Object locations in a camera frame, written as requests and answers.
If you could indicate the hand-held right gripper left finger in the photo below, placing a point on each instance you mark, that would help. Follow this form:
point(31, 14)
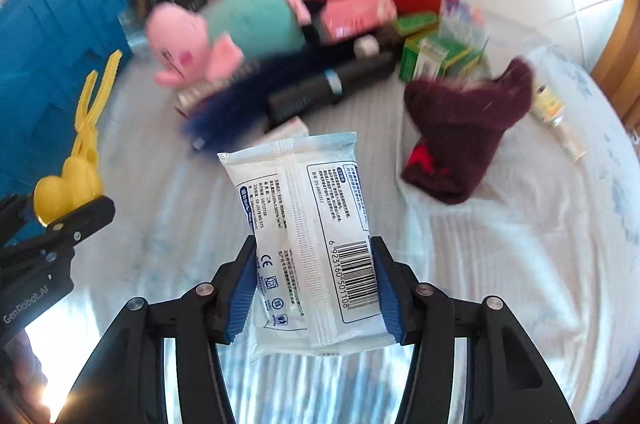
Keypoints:
point(242, 289)

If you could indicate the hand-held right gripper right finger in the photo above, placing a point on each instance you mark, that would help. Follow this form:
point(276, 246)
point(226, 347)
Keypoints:
point(387, 289)

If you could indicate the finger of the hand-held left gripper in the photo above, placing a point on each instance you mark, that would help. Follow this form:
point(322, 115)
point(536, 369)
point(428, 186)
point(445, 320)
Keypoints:
point(85, 219)
point(17, 219)

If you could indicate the yellow plastic tongs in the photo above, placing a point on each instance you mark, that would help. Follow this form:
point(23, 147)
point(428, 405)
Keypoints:
point(70, 189)

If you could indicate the white wipes packet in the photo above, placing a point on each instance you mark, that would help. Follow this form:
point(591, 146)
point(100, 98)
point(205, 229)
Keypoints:
point(300, 214)

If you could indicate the blue plastic storage crate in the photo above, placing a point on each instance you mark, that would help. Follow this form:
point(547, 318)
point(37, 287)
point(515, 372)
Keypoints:
point(50, 53)

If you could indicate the white pink tube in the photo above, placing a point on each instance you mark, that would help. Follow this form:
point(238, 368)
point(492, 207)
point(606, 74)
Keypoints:
point(290, 128)

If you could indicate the dark blue furry toy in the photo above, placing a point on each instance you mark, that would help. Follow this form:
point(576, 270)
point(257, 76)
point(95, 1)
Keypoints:
point(235, 113)

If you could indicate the maroon knitted sock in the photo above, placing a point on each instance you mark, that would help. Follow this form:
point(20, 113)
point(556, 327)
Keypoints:
point(460, 128)

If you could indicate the black cylindrical case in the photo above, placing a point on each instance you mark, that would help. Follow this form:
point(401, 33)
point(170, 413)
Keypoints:
point(310, 98)

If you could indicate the green white box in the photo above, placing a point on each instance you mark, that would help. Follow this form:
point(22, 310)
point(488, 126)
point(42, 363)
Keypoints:
point(465, 61)

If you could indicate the dark bottle white cap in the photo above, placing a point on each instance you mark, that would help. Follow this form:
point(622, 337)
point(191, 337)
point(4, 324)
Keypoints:
point(367, 46)

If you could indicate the small bottle yellow label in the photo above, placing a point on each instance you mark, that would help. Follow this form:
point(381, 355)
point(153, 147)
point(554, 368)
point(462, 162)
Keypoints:
point(547, 103)

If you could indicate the pink pig plush teal dress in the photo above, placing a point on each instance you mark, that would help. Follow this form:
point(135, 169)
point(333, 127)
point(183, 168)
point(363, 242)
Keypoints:
point(250, 18)

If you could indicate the dark green box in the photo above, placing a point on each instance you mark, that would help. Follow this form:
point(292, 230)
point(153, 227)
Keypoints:
point(417, 22)

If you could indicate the pink box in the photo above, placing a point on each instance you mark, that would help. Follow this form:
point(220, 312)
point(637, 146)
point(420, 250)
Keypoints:
point(355, 13)

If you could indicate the clear cotton swab packet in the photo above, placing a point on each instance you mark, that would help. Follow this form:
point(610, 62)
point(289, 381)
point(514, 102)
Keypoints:
point(462, 21)

